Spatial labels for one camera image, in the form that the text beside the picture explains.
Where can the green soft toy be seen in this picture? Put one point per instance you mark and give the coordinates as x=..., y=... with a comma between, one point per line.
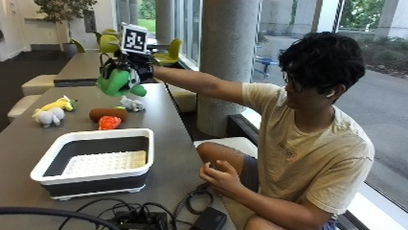
x=116, y=83

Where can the grey long table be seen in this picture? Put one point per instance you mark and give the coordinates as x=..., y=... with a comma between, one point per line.
x=82, y=68

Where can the yellow-green chair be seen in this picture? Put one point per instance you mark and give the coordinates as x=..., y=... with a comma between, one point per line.
x=170, y=54
x=108, y=43

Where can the white marker cube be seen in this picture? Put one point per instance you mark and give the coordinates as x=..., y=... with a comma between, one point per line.
x=134, y=40

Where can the black power adapter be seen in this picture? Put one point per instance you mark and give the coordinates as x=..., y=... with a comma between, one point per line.
x=210, y=220

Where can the small grey soft toy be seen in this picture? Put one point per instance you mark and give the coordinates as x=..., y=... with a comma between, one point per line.
x=131, y=104

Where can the brown soft toy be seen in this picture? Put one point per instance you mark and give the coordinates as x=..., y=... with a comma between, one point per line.
x=108, y=114

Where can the yellow soft toy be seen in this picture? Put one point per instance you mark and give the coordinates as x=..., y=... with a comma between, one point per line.
x=57, y=104

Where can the orange soft toy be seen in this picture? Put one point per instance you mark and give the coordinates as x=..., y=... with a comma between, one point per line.
x=109, y=123

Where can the potted tree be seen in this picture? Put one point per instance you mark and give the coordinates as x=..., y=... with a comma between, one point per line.
x=64, y=12

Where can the slim concrete pillar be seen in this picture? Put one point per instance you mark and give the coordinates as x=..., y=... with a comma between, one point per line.
x=165, y=19

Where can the white grey soft toy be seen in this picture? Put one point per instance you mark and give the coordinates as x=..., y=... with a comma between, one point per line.
x=49, y=116

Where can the person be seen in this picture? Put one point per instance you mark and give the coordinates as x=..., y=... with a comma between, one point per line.
x=306, y=153

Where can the white and grey dish tub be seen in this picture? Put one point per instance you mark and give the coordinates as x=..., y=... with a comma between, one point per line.
x=90, y=159

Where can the wide concrete pillar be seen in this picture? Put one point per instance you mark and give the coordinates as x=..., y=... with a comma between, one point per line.
x=227, y=48

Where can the black glasses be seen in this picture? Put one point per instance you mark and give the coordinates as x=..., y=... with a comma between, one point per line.
x=292, y=83

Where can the blue outdoor seat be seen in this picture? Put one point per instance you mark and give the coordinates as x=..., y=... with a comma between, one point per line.
x=266, y=64

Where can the white earbud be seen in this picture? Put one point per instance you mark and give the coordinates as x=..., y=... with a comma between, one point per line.
x=330, y=94

